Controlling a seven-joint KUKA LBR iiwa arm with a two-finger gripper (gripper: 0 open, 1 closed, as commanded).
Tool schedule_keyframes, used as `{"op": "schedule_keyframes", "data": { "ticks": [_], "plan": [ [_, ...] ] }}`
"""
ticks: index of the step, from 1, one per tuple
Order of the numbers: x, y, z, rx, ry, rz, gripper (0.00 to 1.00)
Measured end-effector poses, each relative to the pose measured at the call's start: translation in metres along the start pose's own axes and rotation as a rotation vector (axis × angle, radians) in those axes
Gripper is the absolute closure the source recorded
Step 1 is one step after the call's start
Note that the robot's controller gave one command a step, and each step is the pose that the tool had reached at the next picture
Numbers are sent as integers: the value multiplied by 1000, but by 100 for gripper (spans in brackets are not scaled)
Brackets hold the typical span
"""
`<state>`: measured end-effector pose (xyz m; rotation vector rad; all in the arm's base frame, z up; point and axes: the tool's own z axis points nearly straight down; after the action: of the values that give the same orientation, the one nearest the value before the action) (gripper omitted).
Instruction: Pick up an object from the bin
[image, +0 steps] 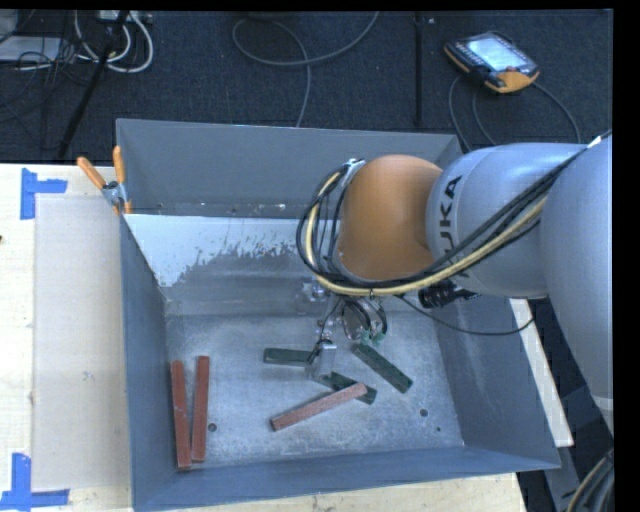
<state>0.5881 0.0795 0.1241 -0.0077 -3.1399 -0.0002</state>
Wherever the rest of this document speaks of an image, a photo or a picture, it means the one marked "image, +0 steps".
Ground dark green flat block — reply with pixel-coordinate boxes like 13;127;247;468
349;342;415;395
263;347;317;366
319;370;379;407

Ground red-brown flat block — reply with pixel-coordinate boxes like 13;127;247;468
170;359;193;471
190;355;211;463
269;382;369;433

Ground grey metal bin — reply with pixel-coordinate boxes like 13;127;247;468
114;118;562;512

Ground pale wood board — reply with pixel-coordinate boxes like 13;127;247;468
30;193;134;494

